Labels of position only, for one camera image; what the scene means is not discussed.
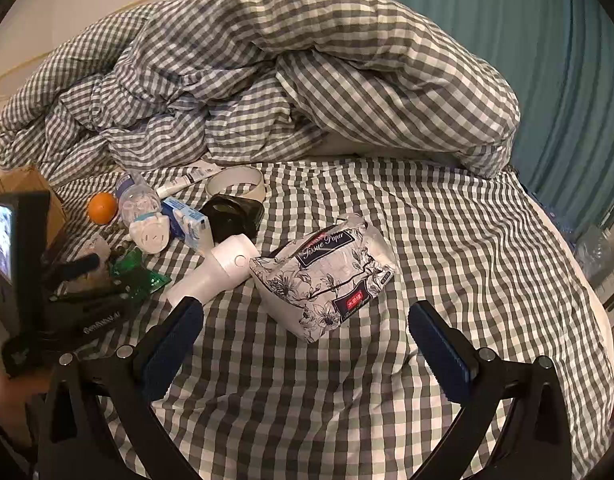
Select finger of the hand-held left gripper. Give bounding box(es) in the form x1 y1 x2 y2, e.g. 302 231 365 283
48 285 138 311
41 254 102 291

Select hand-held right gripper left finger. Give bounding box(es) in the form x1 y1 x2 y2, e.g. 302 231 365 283
37 296 205 480

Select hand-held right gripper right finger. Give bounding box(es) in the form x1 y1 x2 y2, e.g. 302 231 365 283
408 300 573 480

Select clear plastic wrapper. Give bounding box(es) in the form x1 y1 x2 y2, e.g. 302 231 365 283
77 237 112 281

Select green bead bracelet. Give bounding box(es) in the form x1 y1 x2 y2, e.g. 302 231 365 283
99 225 138 261

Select green foil packet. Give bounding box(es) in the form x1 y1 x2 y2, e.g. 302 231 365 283
109 249 170 303

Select orange fruit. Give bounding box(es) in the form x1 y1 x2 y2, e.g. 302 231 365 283
87 192 119 225

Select white plug adapter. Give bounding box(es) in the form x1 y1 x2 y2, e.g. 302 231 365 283
128 211 174 256

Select clear plastic bottle blue label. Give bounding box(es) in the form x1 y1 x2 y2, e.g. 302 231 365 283
114 172 163 228

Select brown cardboard box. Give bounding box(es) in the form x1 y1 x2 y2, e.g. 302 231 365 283
0 164 68 361

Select white cylindrical flashlight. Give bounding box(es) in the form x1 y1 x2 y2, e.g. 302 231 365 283
166 234 260 308

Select small blue white carton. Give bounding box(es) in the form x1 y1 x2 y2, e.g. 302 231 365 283
161 197 214 256

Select floral tissue pack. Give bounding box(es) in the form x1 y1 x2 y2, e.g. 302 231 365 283
248 212 397 345

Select white squeeze tube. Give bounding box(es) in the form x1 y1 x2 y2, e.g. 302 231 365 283
154 162 223 200

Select black plastic case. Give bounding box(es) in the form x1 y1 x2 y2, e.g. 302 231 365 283
199 194 265 243

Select clear tape roll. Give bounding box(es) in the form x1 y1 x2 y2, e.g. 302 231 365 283
205 166 268 206

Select person's left forearm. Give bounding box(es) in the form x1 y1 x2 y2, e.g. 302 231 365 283
0 372 44 461

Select grey checked bedsheet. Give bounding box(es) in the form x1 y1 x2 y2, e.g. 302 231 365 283
37 157 614 480

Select large clear water bottle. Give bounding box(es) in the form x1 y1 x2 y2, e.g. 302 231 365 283
574 225 614 281

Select grey checked duvet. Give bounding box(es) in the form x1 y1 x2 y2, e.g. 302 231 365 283
0 0 520 178

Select teal curtain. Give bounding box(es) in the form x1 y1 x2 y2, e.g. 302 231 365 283
384 0 614 241

